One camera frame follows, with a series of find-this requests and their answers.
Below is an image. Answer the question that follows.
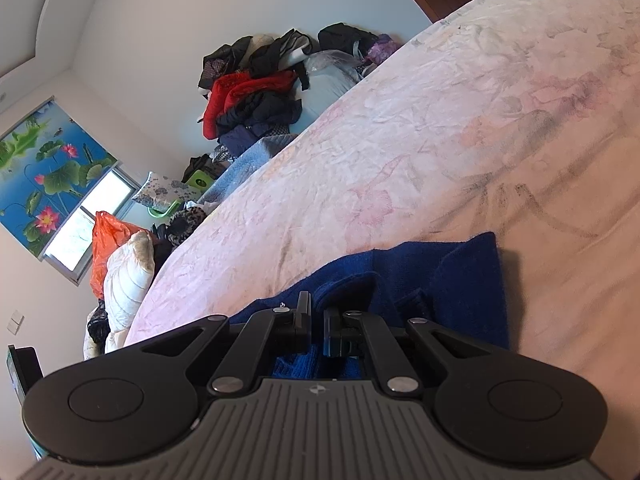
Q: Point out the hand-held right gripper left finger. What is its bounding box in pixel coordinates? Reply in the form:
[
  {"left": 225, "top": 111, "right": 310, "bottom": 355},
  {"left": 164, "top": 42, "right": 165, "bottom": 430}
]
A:
[{"left": 140, "top": 291, "right": 313, "bottom": 397}]

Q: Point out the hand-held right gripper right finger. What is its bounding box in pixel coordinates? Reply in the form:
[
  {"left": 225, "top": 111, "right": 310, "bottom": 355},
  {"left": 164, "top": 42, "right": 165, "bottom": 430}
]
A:
[{"left": 322, "top": 307, "right": 497, "bottom": 397}]

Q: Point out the blue beaded sweater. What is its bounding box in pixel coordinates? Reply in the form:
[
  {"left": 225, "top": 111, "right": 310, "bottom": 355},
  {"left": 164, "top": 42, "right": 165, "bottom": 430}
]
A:
[{"left": 235, "top": 231, "right": 511, "bottom": 381}]

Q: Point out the pile of clothes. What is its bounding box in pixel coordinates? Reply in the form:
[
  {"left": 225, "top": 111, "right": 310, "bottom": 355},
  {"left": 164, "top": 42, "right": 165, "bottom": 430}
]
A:
[{"left": 197, "top": 22, "right": 383, "bottom": 156}]

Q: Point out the leopard pattern cloth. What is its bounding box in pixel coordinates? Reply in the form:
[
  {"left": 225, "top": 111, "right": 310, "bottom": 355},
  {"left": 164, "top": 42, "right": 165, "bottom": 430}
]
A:
[{"left": 165, "top": 205, "right": 209, "bottom": 247}]

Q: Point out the light blue quilt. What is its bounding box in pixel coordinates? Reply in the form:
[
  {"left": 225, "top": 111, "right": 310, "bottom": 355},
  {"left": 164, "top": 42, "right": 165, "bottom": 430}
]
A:
[{"left": 200, "top": 135, "right": 297, "bottom": 202}]

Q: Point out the white quilted pillow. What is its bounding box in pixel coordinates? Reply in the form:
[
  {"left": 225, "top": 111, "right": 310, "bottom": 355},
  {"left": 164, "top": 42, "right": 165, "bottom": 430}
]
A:
[{"left": 102, "top": 232, "right": 157, "bottom": 356}]

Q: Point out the green plastic stool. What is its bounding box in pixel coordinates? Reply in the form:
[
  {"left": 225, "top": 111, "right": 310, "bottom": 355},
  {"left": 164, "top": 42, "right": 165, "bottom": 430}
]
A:
[{"left": 150, "top": 170, "right": 212, "bottom": 219}]

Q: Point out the black bag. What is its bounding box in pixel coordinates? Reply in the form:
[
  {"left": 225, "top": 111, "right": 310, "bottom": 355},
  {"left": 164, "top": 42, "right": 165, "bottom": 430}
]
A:
[{"left": 182, "top": 154, "right": 222, "bottom": 181}]

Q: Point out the grey floral pillow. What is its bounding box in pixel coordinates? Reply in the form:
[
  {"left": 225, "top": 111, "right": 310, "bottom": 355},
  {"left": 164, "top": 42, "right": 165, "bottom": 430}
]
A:
[{"left": 131, "top": 171, "right": 193, "bottom": 211}]

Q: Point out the dark patterned cloth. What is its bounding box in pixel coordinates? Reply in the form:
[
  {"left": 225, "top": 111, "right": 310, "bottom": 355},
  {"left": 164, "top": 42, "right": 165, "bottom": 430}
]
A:
[{"left": 86, "top": 300, "right": 112, "bottom": 357}]

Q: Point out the orange plastic bag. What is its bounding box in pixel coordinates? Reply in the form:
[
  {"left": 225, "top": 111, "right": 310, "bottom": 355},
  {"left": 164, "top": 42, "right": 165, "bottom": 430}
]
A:
[{"left": 90, "top": 211, "right": 151, "bottom": 301}]

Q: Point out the pink floral bed blanket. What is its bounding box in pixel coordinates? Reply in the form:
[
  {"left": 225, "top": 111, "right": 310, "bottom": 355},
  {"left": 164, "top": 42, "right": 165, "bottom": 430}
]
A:
[{"left": 122, "top": 0, "right": 640, "bottom": 466}]

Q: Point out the window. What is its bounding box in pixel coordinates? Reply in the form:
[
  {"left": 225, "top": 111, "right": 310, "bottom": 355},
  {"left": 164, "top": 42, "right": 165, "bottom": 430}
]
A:
[{"left": 42, "top": 167, "right": 141, "bottom": 287}]

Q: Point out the clear plastic wrapped bundle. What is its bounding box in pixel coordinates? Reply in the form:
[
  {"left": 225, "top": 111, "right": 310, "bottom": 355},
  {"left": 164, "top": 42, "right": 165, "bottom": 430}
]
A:
[{"left": 300, "top": 50, "right": 367, "bottom": 122}]

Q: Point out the black flat device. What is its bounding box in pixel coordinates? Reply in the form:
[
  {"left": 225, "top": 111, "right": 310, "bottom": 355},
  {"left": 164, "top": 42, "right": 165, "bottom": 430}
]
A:
[{"left": 6, "top": 345, "right": 44, "bottom": 413}]

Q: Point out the purple bag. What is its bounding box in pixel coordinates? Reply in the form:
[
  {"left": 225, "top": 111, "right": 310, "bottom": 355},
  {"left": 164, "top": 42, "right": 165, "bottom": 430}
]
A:
[{"left": 367, "top": 34, "right": 404, "bottom": 64}]

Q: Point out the lotus print roller blind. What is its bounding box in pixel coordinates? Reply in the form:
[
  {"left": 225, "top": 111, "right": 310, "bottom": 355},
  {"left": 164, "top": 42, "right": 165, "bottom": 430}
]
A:
[{"left": 0, "top": 97, "right": 119, "bottom": 260}]

